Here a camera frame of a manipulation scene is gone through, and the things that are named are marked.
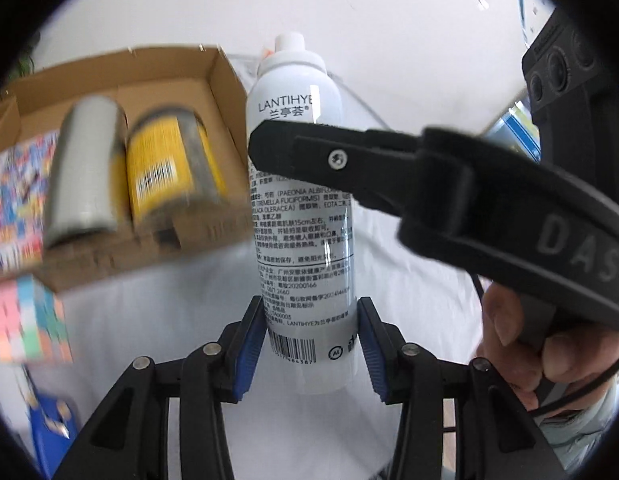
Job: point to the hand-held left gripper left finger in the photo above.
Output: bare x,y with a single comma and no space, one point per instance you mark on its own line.
249,350

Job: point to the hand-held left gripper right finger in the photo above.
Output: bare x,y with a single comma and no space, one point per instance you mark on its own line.
372,355

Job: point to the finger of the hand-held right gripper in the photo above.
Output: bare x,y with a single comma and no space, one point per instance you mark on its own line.
309,150

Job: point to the white spray bottle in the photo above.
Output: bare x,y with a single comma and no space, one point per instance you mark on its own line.
299,240

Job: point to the cardboard box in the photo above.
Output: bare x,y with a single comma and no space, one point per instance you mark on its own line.
179,75

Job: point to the blue stapler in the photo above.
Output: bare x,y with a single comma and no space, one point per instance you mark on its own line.
49,430

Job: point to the pastel puzzle cube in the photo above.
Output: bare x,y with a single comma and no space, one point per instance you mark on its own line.
29,320

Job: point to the person's right forearm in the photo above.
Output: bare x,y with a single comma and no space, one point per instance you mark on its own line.
584,430

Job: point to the person's right hand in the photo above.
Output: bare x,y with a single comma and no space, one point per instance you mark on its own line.
504,330

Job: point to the white tablecloth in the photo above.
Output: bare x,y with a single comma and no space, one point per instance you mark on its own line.
164,320

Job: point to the yellow label jar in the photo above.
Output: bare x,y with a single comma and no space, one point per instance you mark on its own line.
159,160

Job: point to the silver tin can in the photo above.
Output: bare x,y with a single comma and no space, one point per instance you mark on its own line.
81,170

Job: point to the potted green plant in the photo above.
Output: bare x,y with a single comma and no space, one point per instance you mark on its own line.
24,62

